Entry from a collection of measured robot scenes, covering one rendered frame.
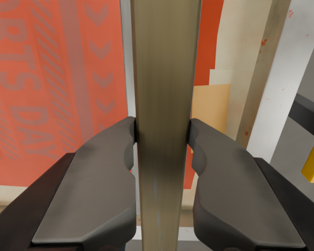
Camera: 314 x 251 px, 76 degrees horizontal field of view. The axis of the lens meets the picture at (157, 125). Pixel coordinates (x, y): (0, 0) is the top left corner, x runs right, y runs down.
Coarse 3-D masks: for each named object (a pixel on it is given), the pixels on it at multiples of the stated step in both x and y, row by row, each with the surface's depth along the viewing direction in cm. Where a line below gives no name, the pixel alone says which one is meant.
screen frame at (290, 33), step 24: (288, 0) 18; (312, 0) 18; (288, 24) 19; (312, 24) 19; (264, 48) 22; (288, 48) 20; (312, 48) 20; (264, 72) 22; (288, 72) 21; (264, 96) 23; (288, 96) 23; (264, 120) 24; (240, 144) 28; (264, 144) 26; (192, 216) 36; (192, 240) 35
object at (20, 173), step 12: (204, 72) 25; (204, 84) 26; (192, 156) 31; (0, 168) 32; (12, 168) 32; (24, 168) 32; (36, 168) 32; (48, 168) 32; (0, 180) 33; (12, 180) 33; (24, 180) 33; (192, 180) 33
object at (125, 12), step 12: (120, 0) 13; (120, 12) 14; (132, 48) 15; (132, 60) 15; (132, 72) 16; (132, 84) 16; (132, 96) 17; (192, 96) 17; (132, 108) 17; (132, 168) 21
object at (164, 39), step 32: (160, 0) 8; (192, 0) 8; (160, 32) 9; (192, 32) 9; (160, 64) 9; (192, 64) 9; (160, 96) 10; (160, 128) 11; (160, 160) 12; (160, 192) 13; (160, 224) 15
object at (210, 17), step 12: (204, 0) 21; (216, 0) 21; (204, 12) 22; (216, 12) 22; (204, 24) 22; (216, 24) 22; (204, 36) 23; (216, 36) 23; (204, 48) 23; (204, 60) 24
